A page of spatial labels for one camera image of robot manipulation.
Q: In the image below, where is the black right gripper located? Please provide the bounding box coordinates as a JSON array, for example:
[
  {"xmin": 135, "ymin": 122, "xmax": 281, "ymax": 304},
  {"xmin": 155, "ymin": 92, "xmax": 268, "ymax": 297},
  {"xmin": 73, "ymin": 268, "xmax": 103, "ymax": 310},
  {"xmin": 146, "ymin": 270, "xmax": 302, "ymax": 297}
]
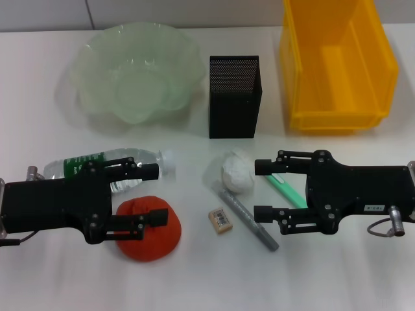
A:
[{"xmin": 254, "ymin": 149, "xmax": 414, "ymax": 236}]

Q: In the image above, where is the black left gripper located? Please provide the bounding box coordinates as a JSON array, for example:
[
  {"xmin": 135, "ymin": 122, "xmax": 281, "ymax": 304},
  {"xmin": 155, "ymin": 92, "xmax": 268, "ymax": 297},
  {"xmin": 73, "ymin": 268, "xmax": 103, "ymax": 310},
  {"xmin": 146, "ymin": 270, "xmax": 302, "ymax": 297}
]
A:
[{"xmin": 2, "ymin": 161, "xmax": 115, "ymax": 245}]

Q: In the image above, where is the green pen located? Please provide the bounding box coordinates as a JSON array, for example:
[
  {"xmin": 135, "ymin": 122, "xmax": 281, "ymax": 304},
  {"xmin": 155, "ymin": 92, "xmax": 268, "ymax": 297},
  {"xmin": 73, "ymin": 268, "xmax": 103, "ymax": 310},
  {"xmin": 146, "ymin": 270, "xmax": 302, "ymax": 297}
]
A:
[{"xmin": 261, "ymin": 171, "xmax": 307, "ymax": 210}]

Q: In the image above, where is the clear green-labelled water bottle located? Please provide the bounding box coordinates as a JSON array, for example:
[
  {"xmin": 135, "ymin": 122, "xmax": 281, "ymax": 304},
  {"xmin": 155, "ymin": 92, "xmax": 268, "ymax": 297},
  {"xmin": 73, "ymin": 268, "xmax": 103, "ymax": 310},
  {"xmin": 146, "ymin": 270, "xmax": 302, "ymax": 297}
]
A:
[{"xmin": 43, "ymin": 148, "xmax": 176, "ymax": 194}]

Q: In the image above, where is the white paper ball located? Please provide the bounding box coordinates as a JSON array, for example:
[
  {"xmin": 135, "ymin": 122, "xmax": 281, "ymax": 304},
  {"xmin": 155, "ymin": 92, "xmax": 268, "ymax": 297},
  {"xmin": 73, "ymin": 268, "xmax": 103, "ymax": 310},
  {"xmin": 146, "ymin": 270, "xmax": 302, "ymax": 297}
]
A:
[{"xmin": 222, "ymin": 147, "xmax": 254, "ymax": 194}]

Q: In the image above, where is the orange fruit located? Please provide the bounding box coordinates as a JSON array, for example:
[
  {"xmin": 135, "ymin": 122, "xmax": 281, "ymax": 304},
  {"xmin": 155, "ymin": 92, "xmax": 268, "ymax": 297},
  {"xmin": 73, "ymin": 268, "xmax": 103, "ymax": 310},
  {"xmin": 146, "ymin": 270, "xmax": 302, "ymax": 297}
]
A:
[{"xmin": 115, "ymin": 195, "xmax": 182, "ymax": 262}]

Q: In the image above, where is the grey marker pen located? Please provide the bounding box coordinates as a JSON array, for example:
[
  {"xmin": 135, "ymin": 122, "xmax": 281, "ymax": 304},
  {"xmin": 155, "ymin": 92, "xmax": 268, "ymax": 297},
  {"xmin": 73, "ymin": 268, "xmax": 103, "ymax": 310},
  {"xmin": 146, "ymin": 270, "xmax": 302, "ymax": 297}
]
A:
[{"xmin": 210, "ymin": 181, "xmax": 280, "ymax": 252}]

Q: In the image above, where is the beige eraser with barcode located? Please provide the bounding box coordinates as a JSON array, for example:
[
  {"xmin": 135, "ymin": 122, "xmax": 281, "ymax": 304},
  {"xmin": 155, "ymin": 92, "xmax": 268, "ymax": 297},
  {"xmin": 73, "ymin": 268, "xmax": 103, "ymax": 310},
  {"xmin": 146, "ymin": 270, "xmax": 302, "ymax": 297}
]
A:
[{"xmin": 207, "ymin": 209, "xmax": 233, "ymax": 233}]

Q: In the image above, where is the black mesh pen holder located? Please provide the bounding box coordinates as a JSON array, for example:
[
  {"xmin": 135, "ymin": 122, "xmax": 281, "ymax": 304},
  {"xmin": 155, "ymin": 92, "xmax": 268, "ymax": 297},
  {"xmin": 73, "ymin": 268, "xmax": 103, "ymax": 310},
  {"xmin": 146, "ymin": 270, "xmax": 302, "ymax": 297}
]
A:
[{"xmin": 209, "ymin": 54, "xmax": 263, "ymax": 139}]

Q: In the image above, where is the green glass fruit plate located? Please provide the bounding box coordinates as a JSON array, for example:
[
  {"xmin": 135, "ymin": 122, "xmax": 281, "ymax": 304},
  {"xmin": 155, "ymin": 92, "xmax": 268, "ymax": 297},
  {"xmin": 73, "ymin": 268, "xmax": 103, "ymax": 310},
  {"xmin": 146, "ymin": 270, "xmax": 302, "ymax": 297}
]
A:
[{"xmin": 69, "ymin": 21, "xmax": 205, "ymax": 126}]

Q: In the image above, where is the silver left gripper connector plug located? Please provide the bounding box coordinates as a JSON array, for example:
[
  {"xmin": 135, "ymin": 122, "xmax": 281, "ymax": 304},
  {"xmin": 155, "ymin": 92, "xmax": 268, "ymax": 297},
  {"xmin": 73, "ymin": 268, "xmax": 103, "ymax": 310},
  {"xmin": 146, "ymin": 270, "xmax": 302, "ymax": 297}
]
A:
[{"xmin": 27, "ymin": 166, "xmax": 45, "ymax": 181}]

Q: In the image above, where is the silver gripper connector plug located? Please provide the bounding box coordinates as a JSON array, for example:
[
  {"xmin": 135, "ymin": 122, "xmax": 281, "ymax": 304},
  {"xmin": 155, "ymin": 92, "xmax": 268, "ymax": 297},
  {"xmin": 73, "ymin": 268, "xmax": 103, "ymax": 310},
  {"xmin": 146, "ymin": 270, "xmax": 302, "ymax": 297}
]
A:
[
  {"xmin": 27, "ymin": 166, "xmax": 45, "ymax": 181},
  {"xmin": 390, "ymin": 205, "xmax": 407, "ymax": 236}
]

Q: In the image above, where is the yellow plastic bin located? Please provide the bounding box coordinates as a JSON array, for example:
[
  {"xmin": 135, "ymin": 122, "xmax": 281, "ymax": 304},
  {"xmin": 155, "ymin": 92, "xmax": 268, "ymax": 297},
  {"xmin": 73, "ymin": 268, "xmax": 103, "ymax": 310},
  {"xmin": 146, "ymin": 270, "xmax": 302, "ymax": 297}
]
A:
[{"xmin": 280, "ymin": 0, "xmax": 399, "ymax": 135}]

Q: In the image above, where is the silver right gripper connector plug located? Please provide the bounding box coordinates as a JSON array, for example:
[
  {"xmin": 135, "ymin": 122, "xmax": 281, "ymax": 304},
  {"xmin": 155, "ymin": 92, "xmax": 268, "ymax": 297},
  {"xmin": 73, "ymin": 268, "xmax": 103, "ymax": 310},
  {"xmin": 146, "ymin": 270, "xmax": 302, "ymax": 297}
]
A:
[{"xmin": 390, "ymin": 205, "xmax": 407, "ymax": 236}]

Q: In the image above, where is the thin black left gripper cable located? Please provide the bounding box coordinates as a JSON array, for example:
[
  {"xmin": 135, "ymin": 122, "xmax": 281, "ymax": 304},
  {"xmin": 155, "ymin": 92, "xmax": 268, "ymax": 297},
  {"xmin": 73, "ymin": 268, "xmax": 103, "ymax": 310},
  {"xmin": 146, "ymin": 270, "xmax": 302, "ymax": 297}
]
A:
[{"xmin": 0, "ymin": 230, "xmax": 37, "ymax": 248}]

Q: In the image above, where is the grey right gripper cable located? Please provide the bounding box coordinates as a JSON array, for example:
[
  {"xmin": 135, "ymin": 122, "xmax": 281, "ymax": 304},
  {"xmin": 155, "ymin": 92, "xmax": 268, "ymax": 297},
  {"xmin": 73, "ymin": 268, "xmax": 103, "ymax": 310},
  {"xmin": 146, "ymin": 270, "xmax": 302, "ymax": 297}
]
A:
[{"xmin": 367, "ymin": 220, "xmax": 395, "ymax": 237}]

